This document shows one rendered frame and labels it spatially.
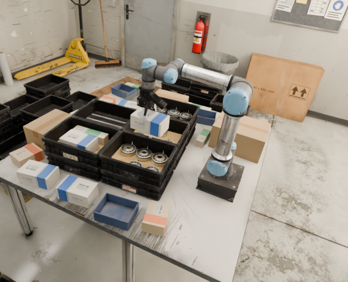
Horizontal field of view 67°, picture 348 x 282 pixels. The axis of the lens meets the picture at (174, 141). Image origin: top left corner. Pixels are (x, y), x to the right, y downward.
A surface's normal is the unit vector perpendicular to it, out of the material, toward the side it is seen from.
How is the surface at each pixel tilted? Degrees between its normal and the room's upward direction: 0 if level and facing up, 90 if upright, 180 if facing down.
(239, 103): 83
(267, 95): 74
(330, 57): 90
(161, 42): 90
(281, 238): 0
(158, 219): 0
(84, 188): 0
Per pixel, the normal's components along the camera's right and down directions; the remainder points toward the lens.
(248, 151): -0.42, 0.49
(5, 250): 0.10, -0.81
